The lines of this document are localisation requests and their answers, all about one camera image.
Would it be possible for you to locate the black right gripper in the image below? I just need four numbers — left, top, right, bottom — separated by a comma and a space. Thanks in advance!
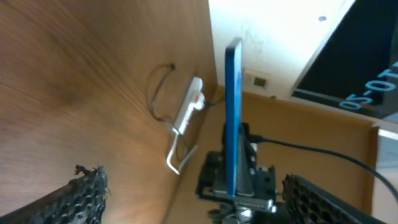
195, 123, 385, 224

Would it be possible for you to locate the white power strip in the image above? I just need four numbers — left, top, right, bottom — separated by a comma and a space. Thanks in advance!
174, 77, 203, 134

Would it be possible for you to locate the blue Galaxy smartphone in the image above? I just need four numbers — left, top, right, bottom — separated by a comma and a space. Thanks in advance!
224, 37, 243, 197

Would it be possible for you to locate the black wall screen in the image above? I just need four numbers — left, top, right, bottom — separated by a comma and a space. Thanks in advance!
292, 0, 397, 123

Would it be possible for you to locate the white USB charger plug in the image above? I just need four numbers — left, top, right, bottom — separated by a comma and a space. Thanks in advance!
193, 92, 205, 111

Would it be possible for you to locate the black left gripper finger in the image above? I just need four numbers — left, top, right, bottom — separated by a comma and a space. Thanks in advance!
1, 165, 109, 224

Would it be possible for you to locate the white power strip cord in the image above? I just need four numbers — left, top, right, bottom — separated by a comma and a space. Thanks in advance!
165, 133, 199, 175

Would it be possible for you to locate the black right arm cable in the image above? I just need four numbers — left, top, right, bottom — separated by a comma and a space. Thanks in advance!
249, 134, 398, 205

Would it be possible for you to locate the white wall socket plate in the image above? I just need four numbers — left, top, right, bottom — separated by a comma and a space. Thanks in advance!
243, 68, 270, 90

